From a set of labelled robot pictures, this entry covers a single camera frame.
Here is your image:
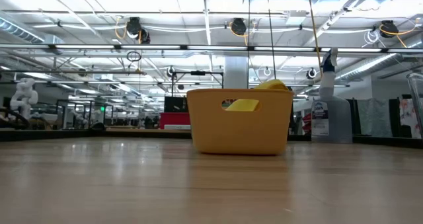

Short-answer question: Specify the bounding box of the floral fabric panel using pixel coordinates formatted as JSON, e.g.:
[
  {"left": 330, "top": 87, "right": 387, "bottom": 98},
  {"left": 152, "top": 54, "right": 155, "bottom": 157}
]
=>
[{"left": 399, "top": 98, "right": 422, "bottom": 139}]

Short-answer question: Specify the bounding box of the grey fabric panel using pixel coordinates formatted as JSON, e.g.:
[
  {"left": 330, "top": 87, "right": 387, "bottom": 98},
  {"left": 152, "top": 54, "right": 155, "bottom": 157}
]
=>
[{"left": 356, "top": 98, "right": 393, "bottom": 138}]

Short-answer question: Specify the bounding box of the red cabinet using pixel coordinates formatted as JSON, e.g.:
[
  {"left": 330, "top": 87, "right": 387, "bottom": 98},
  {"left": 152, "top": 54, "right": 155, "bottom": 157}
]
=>
[{"left": 159, "top": 112, "right": 192, "bottom": 130}]

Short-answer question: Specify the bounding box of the white pillar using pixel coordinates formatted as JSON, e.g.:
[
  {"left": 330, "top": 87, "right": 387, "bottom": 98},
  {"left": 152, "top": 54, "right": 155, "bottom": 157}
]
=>
[{"left": 223, "top": 56, "right": 249, "bottom": 89}]

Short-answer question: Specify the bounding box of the long ceiling light strip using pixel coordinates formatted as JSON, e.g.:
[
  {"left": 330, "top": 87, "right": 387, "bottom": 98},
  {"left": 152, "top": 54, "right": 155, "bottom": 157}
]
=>
[{"left": 0, "top": 44, "right": 423, "bottom": 54}]

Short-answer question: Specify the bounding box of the yellow microfiber towel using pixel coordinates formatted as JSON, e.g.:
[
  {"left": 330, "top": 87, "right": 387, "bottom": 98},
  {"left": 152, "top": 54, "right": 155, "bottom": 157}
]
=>
[
  {"left": 225, "top": 98, "right": 260, "bottom": 112},
  {"left": 253, "top": 79, "right": 290, "bottom": 91}
]

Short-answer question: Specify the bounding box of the black metal table frame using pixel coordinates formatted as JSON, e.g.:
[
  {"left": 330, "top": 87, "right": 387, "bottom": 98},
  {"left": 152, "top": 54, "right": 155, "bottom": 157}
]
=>
[{"left": 0, "top": 128, "right": 423, "bottom": 149}]

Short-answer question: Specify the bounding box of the black monitor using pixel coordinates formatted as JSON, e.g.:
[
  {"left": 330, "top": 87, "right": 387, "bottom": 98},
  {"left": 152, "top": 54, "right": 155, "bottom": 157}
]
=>
[{"left": 164, "top": 96, "right": 188, "bottom": 113}]

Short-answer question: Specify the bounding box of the black ceiling cable reel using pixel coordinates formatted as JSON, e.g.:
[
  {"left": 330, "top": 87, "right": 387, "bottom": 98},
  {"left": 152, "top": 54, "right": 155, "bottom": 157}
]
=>
[
  {"left": 230, "top": 17, "right": 247, "bottom": 37},
  {"left": 126, "top": 17, "right": 151, "bottom": 45},
  {"left": 379, "top": 20, "right": 399, "bottom": 38}
]

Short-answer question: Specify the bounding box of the clear plastic bin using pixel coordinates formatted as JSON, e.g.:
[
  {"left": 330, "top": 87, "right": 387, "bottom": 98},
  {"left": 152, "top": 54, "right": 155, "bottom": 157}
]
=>
[{"left": 406, "top": 72, "right": 423, "bottom": 139}]

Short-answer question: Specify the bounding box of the spray bottle with blue nozzle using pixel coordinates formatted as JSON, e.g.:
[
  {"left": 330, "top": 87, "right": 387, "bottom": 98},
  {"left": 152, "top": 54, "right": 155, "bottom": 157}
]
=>
[{"left": 310, "top": 48, "right": 354, "bottom": 144}]

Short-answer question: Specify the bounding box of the yellow cable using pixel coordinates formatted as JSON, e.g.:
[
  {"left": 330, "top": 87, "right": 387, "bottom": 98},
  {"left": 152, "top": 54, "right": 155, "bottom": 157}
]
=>
[{"left": 307, "top": 0, "right": 323, "bottom": 78}]

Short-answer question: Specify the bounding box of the black metal rig frame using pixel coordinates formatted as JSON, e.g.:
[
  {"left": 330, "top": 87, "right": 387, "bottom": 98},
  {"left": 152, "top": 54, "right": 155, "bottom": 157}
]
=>
[{"left": 171, "top": 70, "right": 225, "bottom": 98}]

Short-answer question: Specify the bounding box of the orange plastic basket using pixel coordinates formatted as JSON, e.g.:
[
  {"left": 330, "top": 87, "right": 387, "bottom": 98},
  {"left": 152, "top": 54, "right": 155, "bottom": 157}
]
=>
[{"left": 186, "top": 87, "right": 294, "bottom": 156}]

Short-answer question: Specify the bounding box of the white robot figure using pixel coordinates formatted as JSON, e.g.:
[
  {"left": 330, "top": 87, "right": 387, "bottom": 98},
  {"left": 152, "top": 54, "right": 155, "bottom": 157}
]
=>
[{"left": 9, "top": 77, "right": 39, "bottom": 121}]

